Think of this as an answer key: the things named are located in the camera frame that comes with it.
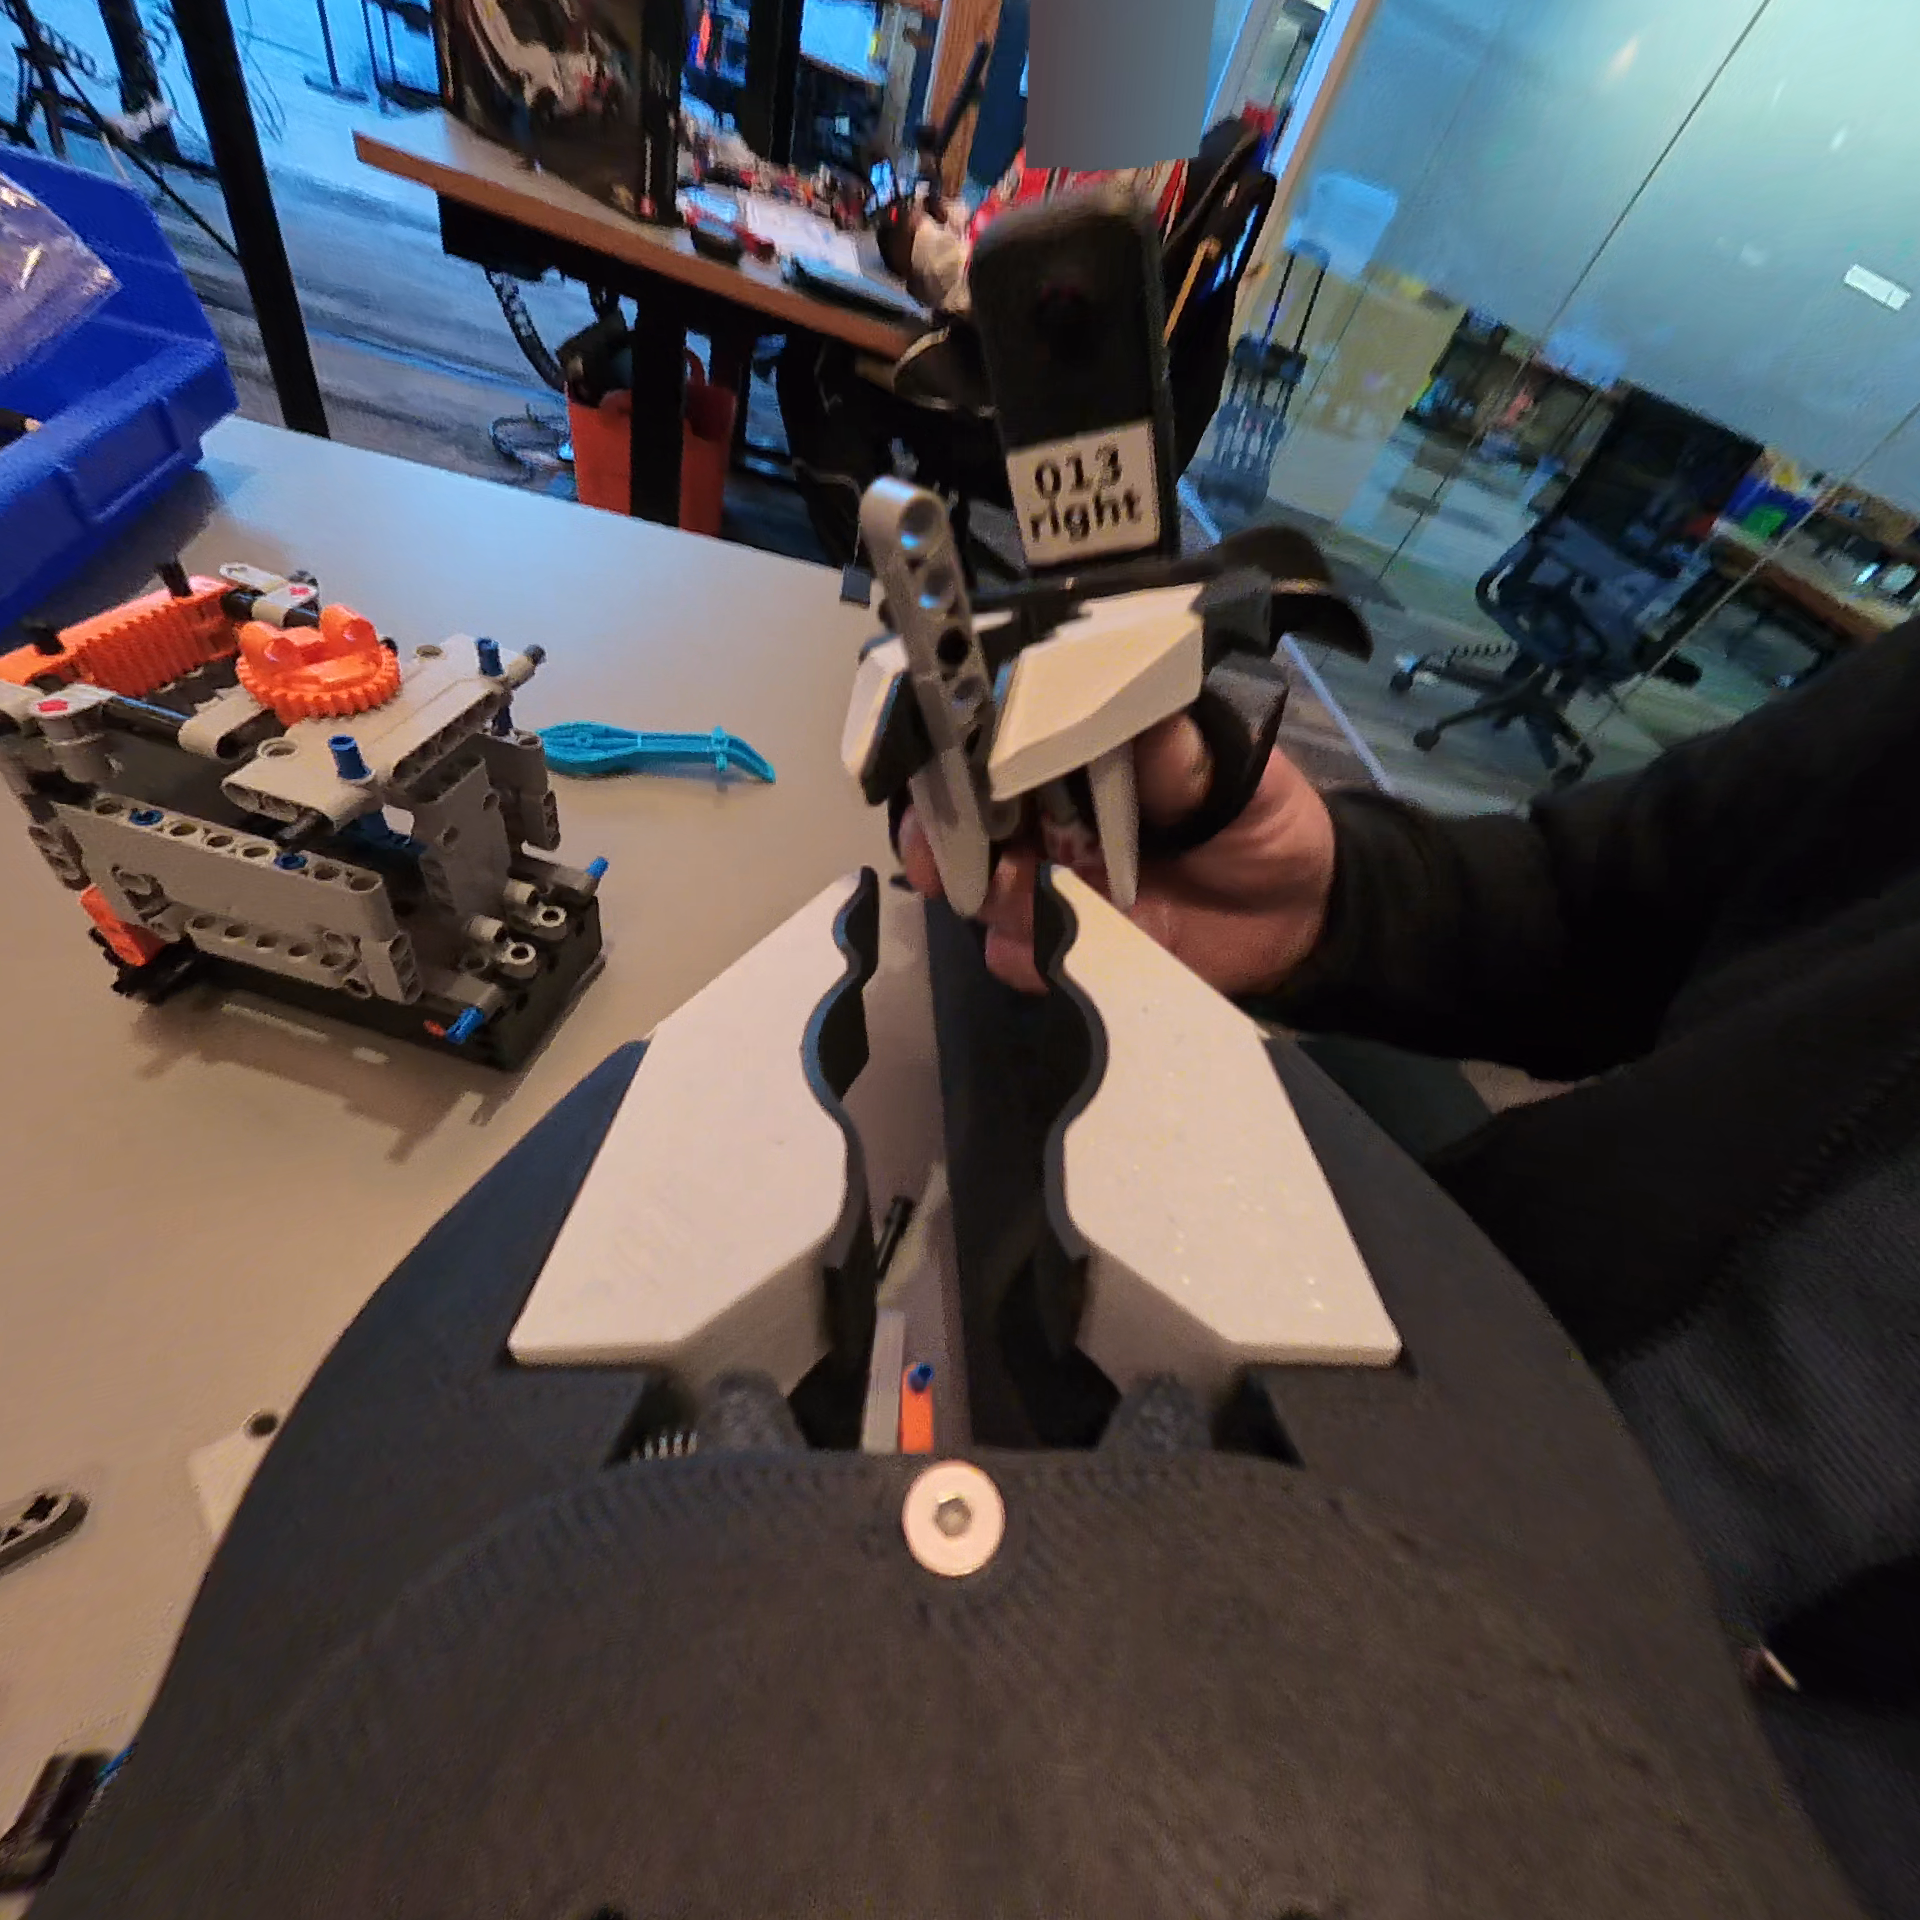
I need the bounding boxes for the thin grey perforated beam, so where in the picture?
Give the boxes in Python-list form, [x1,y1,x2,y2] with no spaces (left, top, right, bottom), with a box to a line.
[862,476,998,769]

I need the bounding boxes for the blue plastic bin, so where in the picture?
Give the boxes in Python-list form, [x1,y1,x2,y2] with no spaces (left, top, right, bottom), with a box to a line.
[0,145,236,617]

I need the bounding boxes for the person's right forearm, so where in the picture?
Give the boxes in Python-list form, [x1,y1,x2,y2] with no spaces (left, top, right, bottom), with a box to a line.
[1246,614,1920,1082]

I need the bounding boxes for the orange gear frame assembly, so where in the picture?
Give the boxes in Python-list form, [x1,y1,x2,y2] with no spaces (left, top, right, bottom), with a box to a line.
[0,565,608,1076]

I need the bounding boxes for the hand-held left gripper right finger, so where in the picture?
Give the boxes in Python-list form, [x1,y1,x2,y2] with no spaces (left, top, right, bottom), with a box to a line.
[929,871,1406,1442]

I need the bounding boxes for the person's torso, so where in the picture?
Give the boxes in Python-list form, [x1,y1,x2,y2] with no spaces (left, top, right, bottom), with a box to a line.
[1291,900,1920,1801]

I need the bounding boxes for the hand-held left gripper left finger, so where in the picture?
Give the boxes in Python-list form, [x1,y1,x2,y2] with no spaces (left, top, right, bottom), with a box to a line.
[512,871,887,1375]

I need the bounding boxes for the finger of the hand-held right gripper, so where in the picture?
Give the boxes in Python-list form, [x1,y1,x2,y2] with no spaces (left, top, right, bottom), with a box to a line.
[840,631,998,907]
[992,586,1221,902]

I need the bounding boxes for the clear plastic bags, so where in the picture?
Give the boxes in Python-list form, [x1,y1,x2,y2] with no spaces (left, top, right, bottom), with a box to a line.
[0,167,120,377]

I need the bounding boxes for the teal curved plastic piece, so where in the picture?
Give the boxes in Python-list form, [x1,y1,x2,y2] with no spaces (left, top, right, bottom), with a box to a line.
[541,721,776,790]

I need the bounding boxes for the orange container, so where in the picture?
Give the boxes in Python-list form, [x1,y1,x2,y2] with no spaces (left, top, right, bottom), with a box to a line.
[564,315,735,538]

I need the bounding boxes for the black pole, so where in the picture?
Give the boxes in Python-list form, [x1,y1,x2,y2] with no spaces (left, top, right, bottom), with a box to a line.
[166,0,326,437]

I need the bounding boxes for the black product box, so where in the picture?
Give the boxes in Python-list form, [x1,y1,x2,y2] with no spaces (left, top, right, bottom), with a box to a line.
[437,0,696,218]

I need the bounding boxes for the person's right hand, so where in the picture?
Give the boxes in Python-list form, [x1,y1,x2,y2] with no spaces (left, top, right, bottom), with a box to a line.
[985,677,1339,999]

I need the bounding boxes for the long wooden table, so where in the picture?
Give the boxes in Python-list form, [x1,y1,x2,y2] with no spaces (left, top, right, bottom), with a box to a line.
[353,122,933,377]

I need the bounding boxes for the black office chair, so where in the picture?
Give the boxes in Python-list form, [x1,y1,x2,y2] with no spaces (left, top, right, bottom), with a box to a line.
[1390,495,1683,788]

